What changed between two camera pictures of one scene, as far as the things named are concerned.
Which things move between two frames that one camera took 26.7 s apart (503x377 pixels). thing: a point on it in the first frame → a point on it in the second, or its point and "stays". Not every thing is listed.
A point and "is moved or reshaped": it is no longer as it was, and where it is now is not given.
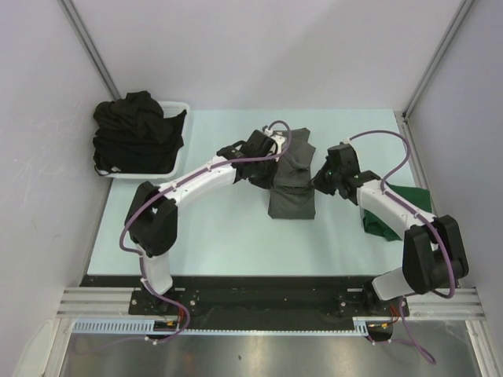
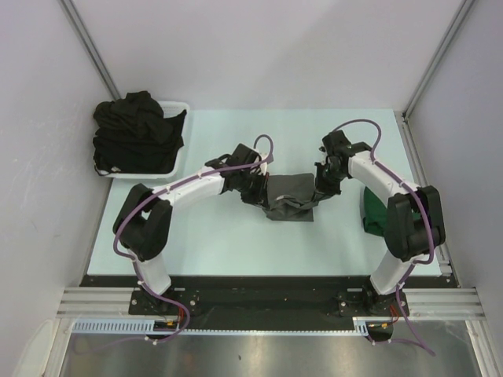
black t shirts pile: [133, 135] stays
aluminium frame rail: [86, 304] stays
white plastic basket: [170, 107] stays
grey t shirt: [291, 195] is moved or reshaped
